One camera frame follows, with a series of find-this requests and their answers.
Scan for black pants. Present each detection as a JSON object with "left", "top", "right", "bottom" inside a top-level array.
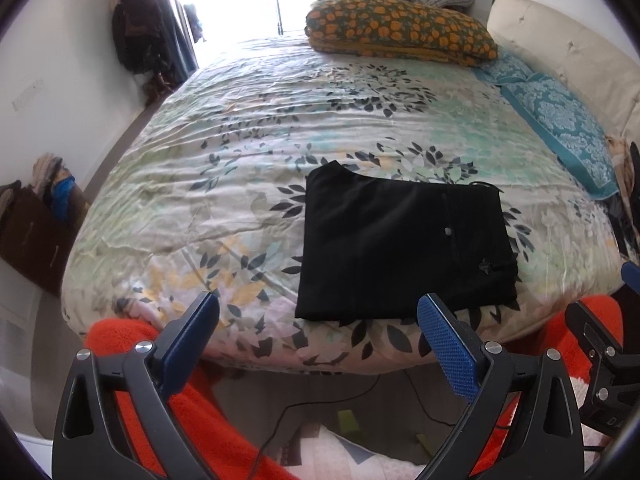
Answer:
[{"left": 295, "top": 162, "right": 518, "bottom": 323}]

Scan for dark clothes beside pillow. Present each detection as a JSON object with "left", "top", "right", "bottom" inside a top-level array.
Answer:
[{"left": 604, "top": 136, "right": 639, "bottom": 262}]

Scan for orange red fluffy trousers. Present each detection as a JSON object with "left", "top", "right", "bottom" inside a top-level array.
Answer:
[{"left": 81, "top": 292, "right": 626, "bottom": 480}]

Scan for teal patterned pillow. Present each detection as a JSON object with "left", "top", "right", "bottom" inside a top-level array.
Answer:
[{"left": 501, "top": 73, "right": 618, "bottom": 200}]

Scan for cream tufted headboard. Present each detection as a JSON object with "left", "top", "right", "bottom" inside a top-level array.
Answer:
[{"left": 487, "top": 0, "right": 640, "bottom": 143}]

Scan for brown wooden cabinet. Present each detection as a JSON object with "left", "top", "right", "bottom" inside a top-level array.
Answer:
[{"left": 1, "top": 180, "right": 90, "bottom": 297}]

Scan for clothes pile on cabinet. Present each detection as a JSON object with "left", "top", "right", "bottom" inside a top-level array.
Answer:
[{"left": 26, "top": 153, "right": 88, "bottom": 226}]

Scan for orange floral folded blanket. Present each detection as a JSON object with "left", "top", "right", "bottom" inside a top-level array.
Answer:
[{"left": 305, "top": 0, "right": 499, "bottom": 67}]

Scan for black cable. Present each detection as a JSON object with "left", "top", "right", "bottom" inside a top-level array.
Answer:
[{"left": 244, "top": 368, "right": 606, "bottom": 480}]

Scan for dark clothes hanging on wall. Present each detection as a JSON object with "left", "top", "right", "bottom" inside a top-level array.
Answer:
[{"left": 112, "top": 0, "right": 198, "bottom": 106}]

